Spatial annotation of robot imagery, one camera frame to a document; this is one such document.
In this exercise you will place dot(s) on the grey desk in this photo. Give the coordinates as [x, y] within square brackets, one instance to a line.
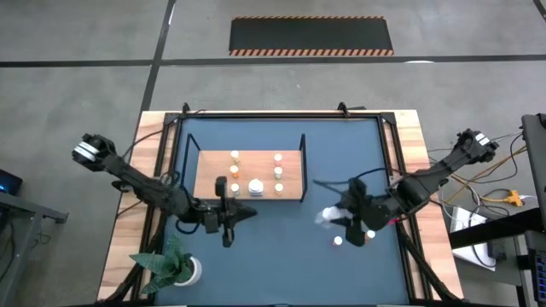
[30, 209]

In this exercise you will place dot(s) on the teal pill vial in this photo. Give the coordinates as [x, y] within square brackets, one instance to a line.
[278, 172]

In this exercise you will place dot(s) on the white melatonin bottle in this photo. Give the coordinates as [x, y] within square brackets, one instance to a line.
[256, 187]

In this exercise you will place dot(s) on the small red connector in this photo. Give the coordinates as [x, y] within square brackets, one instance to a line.
[390, 221]

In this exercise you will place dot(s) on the dark keyboard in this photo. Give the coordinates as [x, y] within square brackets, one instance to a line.
[539, 277]

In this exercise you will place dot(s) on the yellow power splitter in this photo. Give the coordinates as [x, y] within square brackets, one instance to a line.
[514, 198]

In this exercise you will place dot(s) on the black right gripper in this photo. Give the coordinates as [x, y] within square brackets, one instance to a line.
[360, 213]

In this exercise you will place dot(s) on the green plant white pot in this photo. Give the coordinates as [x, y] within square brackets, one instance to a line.
[189, 270]

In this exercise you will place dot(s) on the white box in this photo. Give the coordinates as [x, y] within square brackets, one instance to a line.
[465, 217]

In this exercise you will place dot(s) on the light blue pill vial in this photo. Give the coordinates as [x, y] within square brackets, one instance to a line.
[235, 187]

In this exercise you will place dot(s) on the wooden shelf black metal frame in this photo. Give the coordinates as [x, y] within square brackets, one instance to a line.
[256, 164]

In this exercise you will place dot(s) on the amber pill vial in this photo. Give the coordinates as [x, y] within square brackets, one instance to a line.
[370, 233]
[234, 169]

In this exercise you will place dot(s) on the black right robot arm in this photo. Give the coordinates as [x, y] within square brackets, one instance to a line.
[416, 189]

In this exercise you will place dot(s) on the pale green-yellow pill vial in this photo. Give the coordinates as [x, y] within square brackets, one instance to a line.
[278, 187]

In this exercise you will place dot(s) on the black clamp bracket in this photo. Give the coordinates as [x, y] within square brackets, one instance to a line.
[185, 107]
[342, 106]

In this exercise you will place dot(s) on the white bottle blue label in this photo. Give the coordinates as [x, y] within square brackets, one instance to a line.
[327, 214]

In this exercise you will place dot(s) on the black table frame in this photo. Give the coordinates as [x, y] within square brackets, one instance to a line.
[277, 115]

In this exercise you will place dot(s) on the yellow pill vial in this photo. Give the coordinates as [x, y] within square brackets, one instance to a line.
[235, 154]

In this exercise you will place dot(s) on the grey monitor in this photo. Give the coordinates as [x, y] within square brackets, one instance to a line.
[535, 162]

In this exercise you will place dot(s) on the hazard striped black floor mat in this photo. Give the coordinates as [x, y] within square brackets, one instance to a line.
[311, 36]

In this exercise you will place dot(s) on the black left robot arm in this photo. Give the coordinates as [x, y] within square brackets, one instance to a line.
[128, 175]

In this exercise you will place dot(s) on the blue table mat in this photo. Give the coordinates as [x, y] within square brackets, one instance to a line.
[277, 264]

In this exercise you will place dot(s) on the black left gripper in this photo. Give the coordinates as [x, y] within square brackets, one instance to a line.
[219, 217]

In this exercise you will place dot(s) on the black desk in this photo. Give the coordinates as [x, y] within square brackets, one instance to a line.
[503, 226]

